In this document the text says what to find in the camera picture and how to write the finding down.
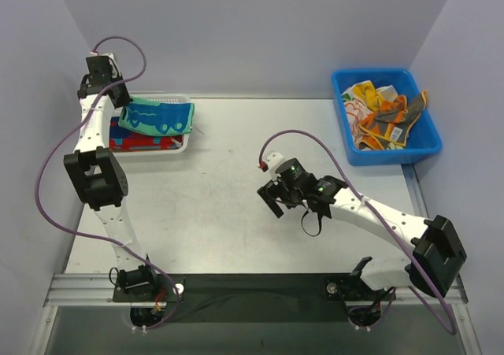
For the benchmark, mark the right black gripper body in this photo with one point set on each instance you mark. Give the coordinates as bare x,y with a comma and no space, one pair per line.
272,198

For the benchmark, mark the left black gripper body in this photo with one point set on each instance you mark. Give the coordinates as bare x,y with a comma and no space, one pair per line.
119,94

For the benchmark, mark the green teal towel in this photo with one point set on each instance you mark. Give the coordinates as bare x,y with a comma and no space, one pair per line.
157,119

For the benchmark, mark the red blue tiger towel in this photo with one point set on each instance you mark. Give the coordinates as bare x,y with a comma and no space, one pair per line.
123,140

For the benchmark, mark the grey orange-edged towel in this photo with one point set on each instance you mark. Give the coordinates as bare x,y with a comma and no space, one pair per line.
389,127

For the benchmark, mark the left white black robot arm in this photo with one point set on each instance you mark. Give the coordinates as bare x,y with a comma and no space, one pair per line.
100,181

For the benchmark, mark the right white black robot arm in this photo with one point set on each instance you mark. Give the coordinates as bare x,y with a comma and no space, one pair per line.
432,251

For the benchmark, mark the white patterned towel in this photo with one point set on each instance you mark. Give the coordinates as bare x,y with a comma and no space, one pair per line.
356,111

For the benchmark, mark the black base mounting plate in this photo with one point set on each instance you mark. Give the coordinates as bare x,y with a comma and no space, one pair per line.
255,299

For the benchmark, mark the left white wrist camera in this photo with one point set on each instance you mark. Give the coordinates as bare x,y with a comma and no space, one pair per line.
104,62

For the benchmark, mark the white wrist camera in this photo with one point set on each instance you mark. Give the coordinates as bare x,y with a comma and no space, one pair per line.
271,161
104,62

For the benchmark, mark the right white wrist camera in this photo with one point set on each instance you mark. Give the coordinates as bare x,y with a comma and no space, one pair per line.
271,161

